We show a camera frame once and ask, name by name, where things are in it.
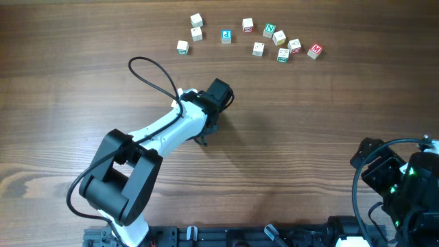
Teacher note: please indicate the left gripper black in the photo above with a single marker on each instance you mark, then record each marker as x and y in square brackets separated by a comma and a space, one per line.
[204, 138]

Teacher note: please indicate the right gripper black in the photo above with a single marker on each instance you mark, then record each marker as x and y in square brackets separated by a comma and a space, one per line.
[372, 163]

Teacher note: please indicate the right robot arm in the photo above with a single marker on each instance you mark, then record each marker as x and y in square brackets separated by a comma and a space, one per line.
[404, 172]

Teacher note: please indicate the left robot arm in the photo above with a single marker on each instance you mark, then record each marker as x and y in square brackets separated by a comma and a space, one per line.
[121, 186]

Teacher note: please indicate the wooden block picture top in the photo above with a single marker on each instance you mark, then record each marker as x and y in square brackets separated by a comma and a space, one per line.
[258, 49]

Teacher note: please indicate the blue letter P block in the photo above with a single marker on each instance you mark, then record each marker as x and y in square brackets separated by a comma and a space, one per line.
[226, 36]

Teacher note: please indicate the wooden block with drawing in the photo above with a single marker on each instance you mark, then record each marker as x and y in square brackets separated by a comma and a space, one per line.
[196, 34]

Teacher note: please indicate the wooden block green Z side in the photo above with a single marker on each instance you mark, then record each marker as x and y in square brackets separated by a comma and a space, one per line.
[283, 55]

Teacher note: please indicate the wooden block yellow side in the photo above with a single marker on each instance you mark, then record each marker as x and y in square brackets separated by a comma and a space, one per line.
[279, 38]

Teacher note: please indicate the green letter N block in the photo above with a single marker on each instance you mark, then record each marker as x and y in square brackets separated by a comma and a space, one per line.
[269, 30]

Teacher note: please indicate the wooden block red G side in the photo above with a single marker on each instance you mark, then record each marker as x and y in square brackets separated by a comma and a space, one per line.
[294, 46]

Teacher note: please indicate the red letter M block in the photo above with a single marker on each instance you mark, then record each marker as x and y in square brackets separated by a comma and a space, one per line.
[314, 51]

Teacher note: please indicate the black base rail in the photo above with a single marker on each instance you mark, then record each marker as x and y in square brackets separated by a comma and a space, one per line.
[337, 231]

